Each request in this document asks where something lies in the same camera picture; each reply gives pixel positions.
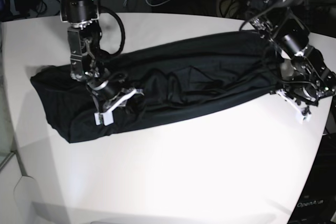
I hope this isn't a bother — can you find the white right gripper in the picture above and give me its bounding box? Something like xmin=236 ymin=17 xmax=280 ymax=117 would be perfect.
xmin=90 ymin=87 xmax=144 ymax=126

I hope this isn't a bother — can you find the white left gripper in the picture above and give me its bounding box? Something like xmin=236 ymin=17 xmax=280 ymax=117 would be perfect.
xmin=269 ymin=89 xmax=312 ymax=124

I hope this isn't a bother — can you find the dark long-sleeve shirt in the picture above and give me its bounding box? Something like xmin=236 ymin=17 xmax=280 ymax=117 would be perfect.
xmin=30 ymin=31 xmax=278 ymax=143

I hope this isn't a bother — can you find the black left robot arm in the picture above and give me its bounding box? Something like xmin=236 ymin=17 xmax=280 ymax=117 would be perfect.
xmin=241 ymin=0 xmax=335 ymax=123

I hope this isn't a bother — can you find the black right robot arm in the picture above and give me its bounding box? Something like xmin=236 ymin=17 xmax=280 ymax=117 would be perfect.
xmin=60 ymin=0 xmax=142 ymax=126

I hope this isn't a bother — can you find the black OpenArm base box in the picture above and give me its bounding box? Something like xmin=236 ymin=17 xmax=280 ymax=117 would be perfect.
xmin=288 ymin=133 xmax=335 ymax=223

